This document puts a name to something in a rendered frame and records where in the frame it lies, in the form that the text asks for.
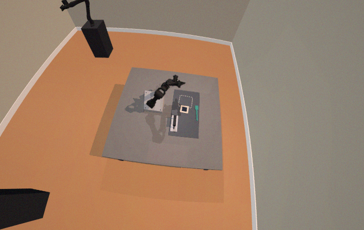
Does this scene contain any beige tile with dark blue centre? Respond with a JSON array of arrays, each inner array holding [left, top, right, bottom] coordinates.
[[180, 105, 189, 114]]

